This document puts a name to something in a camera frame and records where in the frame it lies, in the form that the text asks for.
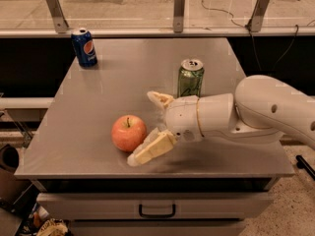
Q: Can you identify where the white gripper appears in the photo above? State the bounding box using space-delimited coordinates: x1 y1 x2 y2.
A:
127 91 201 167

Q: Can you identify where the red yellow apple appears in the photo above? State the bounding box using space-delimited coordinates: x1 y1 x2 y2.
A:
111 115 147 152

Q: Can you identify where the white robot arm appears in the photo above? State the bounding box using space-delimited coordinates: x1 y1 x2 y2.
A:
127 75 315 166

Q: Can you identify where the green soda can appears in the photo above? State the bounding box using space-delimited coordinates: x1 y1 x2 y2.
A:
177 59 205 97

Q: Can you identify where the blue pepsi can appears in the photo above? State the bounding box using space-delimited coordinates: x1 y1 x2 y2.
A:
71 28 97 68

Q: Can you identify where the grey cabinet drawer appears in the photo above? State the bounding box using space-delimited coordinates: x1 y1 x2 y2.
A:
37 193 273 220

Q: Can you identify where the yellow snack bag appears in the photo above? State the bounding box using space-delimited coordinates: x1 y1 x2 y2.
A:
36 219 69 236

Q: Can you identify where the black drawer handle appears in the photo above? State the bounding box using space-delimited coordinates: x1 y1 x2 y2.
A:
138 205 176 219

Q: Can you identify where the middle metal bracket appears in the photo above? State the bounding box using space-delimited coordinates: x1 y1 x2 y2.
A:
173 0 185 33

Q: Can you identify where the metal bracket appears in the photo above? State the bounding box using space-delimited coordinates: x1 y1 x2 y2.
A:
45 0 69 33
246 0 270 32
173 0 185 33

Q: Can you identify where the black cable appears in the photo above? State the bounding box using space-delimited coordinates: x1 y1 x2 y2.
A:
197 0 300 74

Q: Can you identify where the left metal bracket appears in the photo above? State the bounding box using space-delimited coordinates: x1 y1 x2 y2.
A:
45 0 69 33

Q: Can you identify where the right metal bracket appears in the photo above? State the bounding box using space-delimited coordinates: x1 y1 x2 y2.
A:
246 0 270 32

